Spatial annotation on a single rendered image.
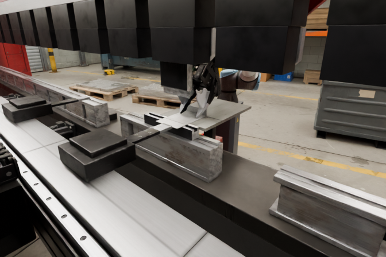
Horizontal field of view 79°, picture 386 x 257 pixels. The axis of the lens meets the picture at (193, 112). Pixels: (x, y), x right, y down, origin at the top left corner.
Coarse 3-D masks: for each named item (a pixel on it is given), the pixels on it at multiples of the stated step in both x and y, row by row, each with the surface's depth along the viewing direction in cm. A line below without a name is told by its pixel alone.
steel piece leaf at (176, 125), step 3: (159, 120) 68; (162, 120) 68; (165, 120) 68; (168, 120) 68; (171, 120) 68; (165, 123) 66; (168, 123) 66; (171, 123) 66; (174, 123) 66; (177, 123) 66; (180, 123) 66; (174, 126) 64; (177, 126) 64; (180, 126) 64
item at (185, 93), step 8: (160, 64) 64; (168, 64) 62; (176, 64) 60; (184, 64) 58; (160, 72) 65; (168, 72) 63; (176, 72) 61; (184, 72) 59; (168, 80) 64; (176, 80) 62; (184, 80) 60; (168, 88) 66; (176, 88) 62; (184, 88) 60; (184, 96) 62
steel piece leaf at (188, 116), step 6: (192, 108) 75; (198, 108) 73; (174, 114) 73; (180, 114) 73; (186, 114) 73; (192, 114) 73; (204, 114) 72; (174, 120) 68; (180, 120) 68; (186, 120) 68; (192, 120) 68
